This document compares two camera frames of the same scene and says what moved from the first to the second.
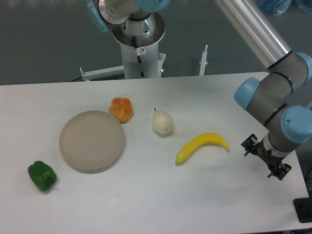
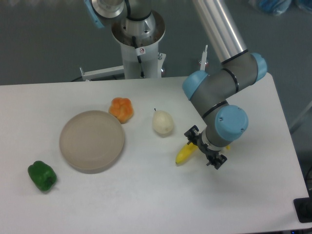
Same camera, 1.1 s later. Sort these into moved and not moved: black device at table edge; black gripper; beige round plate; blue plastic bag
Moved: black gripper
Not moved: blue plastic bag; beige round plate; black device at table edge
